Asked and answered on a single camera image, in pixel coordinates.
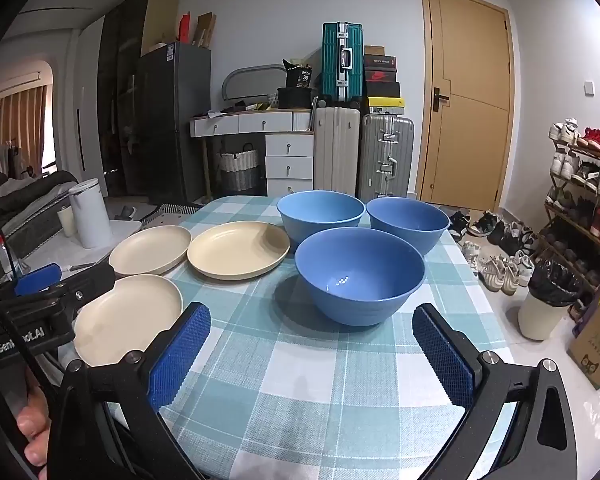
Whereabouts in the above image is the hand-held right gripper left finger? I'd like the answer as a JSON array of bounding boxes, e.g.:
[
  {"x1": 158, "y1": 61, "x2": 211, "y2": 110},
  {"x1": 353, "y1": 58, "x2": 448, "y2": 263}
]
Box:
[{"x1": 45, "y1": 301, "x2": 212, "y2": 480}]

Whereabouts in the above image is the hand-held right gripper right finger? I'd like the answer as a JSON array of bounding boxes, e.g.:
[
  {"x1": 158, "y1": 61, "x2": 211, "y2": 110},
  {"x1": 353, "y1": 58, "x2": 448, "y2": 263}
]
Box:
[{"x1": 411, "y1": 302, "x2": 586, "y2": 480}]

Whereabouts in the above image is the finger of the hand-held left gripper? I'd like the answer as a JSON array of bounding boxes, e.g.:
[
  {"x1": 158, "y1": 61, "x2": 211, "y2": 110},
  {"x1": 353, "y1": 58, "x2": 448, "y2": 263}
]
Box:
[
  {"x1": 14, "y1": 262, "x2": 63, "y2": 297},
  {"x1": 45, "y1": 263, "x2": 117, "y2": 318}
]

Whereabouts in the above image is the cream round plate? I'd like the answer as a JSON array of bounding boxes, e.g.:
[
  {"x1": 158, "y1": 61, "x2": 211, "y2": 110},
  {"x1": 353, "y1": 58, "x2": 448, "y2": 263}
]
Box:
[
  {"x1": 186, "y1": 220, "x2": 292, "y2": 281},
  {"x1": 73, "y1": 274, "x2": 183, "y2": 368},
  {"x1": 108, "y1": 225, "x2": 193, "y2": 277}
]

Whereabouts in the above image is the blue bowl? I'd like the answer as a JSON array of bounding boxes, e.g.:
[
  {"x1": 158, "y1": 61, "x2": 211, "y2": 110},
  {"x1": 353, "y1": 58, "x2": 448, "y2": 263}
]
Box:
[
  {"x1": 366, "y1": 197, "x2": 451, "y2": 257},
  {"x1": 294, "y1": 227, "x2": 426, "y2": 327},
  {"x1": 276, "y1": 190, "x2": 366, "y2": 253}
]

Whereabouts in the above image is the person's left hand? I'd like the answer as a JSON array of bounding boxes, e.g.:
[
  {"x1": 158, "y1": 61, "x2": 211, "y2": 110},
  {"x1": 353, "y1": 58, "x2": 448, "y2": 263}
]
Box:
[{"x1": 16, "y1": 367, "x2": 53, "y2": 463}]

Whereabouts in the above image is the cream cup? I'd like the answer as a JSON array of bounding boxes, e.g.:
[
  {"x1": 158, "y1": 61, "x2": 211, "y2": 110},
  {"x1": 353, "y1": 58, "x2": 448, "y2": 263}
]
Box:
[{"x1": 56, "y1": 205, "x2": 78, "y2": 238}]

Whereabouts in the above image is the white thermos kettle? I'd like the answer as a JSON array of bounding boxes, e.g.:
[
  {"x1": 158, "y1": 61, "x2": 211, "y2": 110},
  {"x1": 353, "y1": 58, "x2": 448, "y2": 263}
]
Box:
[{"x1": 67, "y1": 178, "x2": 115, "y2": 249}]

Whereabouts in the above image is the black quilted bag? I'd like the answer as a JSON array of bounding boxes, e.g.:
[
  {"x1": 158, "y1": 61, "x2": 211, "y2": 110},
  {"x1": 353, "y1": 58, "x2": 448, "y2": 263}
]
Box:
[{"x1": 0, "y1": 170, "x2": 81, "y2": 261}]

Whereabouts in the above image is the cluster of worn sneakers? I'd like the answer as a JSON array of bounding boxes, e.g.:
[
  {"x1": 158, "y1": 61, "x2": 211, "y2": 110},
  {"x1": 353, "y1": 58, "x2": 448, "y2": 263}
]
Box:
[{"x1": 447, "y1": 209, "x2": 536, "y2": 296}]

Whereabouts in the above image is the white bin with black bag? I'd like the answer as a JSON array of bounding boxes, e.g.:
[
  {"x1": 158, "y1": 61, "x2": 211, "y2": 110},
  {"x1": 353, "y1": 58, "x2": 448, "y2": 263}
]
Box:
[{"x1": 517, "y1": 258, "x2": 583, "y2": 342}]

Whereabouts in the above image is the teal white checked tablecloth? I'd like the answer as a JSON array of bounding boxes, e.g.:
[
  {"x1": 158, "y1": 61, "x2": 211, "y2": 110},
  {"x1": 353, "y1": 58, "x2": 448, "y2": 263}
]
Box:
[{"x1": 72, "y1": 195, "x2": 518, "y2": 480}]

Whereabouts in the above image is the cardboard box with cat print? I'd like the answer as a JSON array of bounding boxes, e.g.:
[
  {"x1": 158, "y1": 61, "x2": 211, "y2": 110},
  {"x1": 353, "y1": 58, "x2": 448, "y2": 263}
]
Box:
[{"x1": 566, "y1": 292, "x2": 600, "y2": 391}]

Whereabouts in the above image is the brown striped curtain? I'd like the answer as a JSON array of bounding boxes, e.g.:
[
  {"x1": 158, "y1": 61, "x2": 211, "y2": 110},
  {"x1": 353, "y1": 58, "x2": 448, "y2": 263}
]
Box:
[{"x1": 0, "y1": 85, "x2": 48, "y2": 161}]

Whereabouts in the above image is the purple carton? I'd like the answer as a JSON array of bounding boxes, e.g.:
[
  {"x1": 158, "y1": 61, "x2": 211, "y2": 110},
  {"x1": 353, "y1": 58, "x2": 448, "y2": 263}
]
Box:
[{"x1": 572, "y1": 255, "x2": 600, "y2": 338}]

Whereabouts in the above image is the dark shoe rack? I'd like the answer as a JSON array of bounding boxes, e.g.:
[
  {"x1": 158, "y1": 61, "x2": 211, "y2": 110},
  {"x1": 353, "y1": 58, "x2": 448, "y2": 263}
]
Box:
[{"x1": 537, "y1": 140, "x2": 600, "y2": 321}]

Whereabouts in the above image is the white cabinet panel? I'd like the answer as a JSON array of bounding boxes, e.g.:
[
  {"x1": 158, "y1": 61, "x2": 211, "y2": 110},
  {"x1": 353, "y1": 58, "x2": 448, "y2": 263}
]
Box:
[{"x1": 70, "y1": 15, "x2": 106, "y2": 176}]

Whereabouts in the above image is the dark grey fridge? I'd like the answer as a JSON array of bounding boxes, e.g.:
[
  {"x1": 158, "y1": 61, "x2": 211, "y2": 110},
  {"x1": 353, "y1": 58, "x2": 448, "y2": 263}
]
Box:
[{"x1": 130, "y1": 41, "x2": 212, "y2": 206}]

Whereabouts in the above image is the grey wicker basket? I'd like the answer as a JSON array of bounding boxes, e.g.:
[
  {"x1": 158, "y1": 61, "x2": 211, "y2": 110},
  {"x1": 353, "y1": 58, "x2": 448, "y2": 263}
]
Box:
[{"x1": 216, "y1": 144, "x2": 261, "y2": 192}]

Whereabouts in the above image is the silver suitcase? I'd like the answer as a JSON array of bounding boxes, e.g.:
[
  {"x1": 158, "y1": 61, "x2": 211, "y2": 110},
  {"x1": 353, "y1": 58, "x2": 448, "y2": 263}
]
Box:
[{"x1": 358, "y1": 113, "x2": 415, "y2": 203}]

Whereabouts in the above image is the white drawer dresser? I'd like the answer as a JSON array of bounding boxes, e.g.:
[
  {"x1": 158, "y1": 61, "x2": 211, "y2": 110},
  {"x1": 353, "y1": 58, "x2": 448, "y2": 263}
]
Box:
[{"x1": 189, "y1": 109, "x2": 315, "y2": 198}]

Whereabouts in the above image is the beige suitcase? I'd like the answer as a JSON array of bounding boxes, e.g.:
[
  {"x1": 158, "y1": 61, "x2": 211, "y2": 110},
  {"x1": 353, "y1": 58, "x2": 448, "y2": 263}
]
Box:
[{"x1": 312, "y1": 105, "x2": 362, "y2": 197}]

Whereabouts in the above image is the shoe rack with shoes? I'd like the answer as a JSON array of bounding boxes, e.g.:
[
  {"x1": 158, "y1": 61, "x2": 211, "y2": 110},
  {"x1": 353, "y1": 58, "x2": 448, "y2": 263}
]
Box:
[{"x1": 547, "y1": 117, "x2": 600, "y2": 251}]

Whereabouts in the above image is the yellow black shoe box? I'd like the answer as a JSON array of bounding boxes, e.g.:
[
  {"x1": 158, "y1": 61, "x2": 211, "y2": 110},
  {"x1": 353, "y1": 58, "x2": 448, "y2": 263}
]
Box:
[{"x1": 367, "y1": 97, "x2": 406, "y2": 116}]

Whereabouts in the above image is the grey framed mirror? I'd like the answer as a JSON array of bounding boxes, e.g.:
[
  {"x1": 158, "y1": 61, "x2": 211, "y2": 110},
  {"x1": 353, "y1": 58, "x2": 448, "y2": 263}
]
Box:
[{"x1": 221, "y1": 64, "x2": 287, "y2": 102}]

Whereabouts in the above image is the large flat cardboard box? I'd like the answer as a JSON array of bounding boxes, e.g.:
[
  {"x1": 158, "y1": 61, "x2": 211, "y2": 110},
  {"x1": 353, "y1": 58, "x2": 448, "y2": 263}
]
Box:
[{"x1": 140, "y1": 0, "x2": 180, "y2": 56}]

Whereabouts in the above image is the black bucket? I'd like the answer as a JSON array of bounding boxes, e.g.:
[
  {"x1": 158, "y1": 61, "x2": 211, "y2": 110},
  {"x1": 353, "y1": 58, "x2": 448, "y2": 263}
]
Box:
[{"x1": 277, "y1": 86, "x2": 318, "y2": 109}]

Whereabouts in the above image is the small cardboard box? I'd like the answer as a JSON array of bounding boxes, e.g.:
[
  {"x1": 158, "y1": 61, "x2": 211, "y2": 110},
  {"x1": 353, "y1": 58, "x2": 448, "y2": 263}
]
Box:
[{"x1": 194, "y1": 11, "x2": 218, "y2": 50}]

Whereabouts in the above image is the wooden door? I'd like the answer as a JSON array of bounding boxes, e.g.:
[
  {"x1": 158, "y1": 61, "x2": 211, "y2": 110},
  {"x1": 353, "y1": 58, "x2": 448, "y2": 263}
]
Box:
[{"x1": 414, "y1": 0, "x2": 512, "y2": 208}]

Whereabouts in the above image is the black red shoe box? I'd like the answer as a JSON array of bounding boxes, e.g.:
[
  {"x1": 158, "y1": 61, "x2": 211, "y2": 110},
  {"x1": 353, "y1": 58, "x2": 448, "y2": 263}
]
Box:
[{"x1": 363, "y1": 55, "x2": 398, "y2": 73}]

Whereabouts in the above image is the black printed bag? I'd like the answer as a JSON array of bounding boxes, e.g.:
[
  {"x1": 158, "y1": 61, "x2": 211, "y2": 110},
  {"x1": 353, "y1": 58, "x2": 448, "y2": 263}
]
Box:
[{"x1": 282, "y1": 58, "x2": 315, "y2": 90}]

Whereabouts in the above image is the teal suitcase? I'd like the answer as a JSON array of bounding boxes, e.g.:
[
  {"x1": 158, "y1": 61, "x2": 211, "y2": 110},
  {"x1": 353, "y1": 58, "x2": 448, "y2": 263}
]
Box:
[{"x1": 321, "y1": 22, "x2": 366, "y2": 106}]

